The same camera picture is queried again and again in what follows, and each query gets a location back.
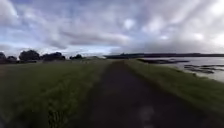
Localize dark mud flats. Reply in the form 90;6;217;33
137;58;224;75

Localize wide green grass field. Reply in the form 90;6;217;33
0;59;114;128

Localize dark distant shore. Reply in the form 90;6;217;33
103;52;224;60

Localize row of dark trees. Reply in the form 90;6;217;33
0;49;84;65

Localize grey water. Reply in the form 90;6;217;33
142;56;224;83

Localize dark asphalt path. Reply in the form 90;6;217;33
77;60;224;128

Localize green grass bank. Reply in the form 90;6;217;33
125;58;224;116

